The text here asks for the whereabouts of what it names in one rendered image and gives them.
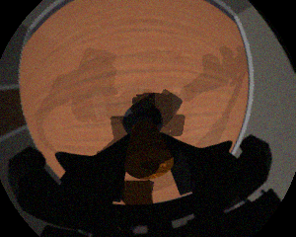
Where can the orange cylinder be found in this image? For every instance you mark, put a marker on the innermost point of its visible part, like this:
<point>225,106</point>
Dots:
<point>148,156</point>

